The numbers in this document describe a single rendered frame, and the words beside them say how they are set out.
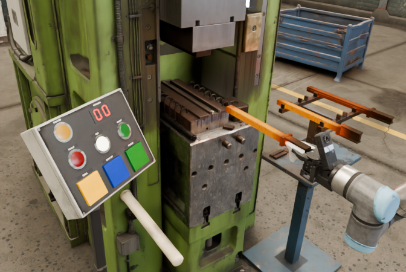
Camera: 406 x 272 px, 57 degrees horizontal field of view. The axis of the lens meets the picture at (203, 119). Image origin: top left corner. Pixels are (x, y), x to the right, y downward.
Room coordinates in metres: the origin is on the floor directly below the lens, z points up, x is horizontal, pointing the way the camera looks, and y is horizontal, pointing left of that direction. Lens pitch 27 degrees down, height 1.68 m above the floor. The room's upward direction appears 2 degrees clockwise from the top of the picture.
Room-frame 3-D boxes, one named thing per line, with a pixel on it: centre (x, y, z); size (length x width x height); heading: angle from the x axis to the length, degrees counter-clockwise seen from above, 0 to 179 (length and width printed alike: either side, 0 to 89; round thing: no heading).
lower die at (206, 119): (1.57, 0.09, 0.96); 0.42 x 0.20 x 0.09; 36
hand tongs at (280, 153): (1.70, -0.57, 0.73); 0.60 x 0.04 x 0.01; 130
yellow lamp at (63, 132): (0.90, 0.39, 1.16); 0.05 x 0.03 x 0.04; 126
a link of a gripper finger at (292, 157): (1.04, -0.30, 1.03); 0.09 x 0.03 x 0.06; 39
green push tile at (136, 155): (1.03, 0.21, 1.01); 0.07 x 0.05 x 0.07; 151
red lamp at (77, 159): (0.88, 0.35, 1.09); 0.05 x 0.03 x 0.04; 126
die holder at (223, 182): (1.61, 0.05, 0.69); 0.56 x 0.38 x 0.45; 36
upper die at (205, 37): (1.57, 0.09, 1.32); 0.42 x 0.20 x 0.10; 36
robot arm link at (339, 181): (0.90, -0.43, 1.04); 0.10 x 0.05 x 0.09; 126
